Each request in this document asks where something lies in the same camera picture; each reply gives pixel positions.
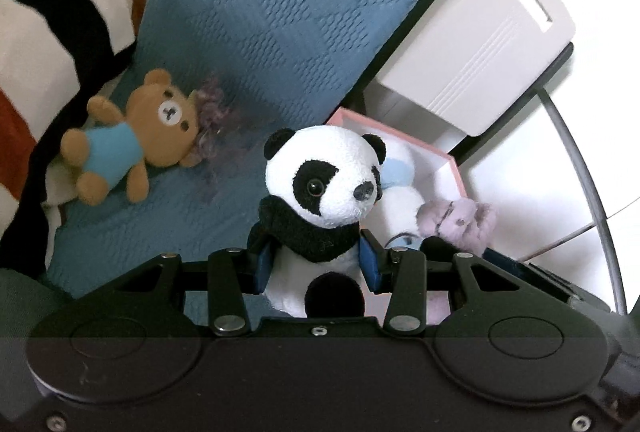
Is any orange black striped duvet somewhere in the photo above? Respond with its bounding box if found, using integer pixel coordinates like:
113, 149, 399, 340
0, 0, 166, 280

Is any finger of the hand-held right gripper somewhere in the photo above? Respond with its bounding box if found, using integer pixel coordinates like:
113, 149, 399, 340
421, 236, 577, 307

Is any black curved hoop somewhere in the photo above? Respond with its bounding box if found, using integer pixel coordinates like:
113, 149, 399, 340
534, 86, 629, 315

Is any white and blue plush toy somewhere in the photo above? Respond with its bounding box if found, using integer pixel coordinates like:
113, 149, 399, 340
376, 144, 437, 249

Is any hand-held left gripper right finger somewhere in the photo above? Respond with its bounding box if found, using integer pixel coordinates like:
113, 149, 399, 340
360, 229, 568, 337

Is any blue quilted blanket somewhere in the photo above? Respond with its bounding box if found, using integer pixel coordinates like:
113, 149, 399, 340
47, 0, 478, 307

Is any panda plush toy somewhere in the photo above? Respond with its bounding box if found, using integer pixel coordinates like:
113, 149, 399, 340
246, 125, 389, 319

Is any small purple plush toy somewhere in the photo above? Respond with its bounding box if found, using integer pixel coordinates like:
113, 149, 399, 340
416, 198, 499, 257

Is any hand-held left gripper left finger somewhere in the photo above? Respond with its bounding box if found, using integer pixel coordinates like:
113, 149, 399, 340
82, 239, 273, 338

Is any grey purple plush toy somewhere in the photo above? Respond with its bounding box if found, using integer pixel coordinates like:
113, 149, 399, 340
192, 74, 266, 203

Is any pink box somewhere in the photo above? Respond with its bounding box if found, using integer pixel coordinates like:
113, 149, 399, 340
325, 108, 474, 329

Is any brown bear plush toy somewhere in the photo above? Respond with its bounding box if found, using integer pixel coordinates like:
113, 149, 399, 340
60, 68, 203, 207

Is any white chair with black frame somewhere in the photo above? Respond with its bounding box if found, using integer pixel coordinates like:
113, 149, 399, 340
345, 0, 577, 153

